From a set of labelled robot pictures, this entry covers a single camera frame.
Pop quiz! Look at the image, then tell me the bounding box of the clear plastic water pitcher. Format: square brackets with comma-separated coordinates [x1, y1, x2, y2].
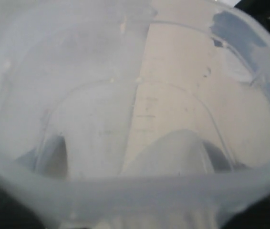
[0, 0, 270, 229]

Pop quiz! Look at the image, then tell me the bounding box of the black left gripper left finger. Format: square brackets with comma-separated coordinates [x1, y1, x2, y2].
[16, 135, 68, 178]

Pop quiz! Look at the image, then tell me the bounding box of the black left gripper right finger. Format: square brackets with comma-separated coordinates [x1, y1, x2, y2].
[202, 140, 232, 173]

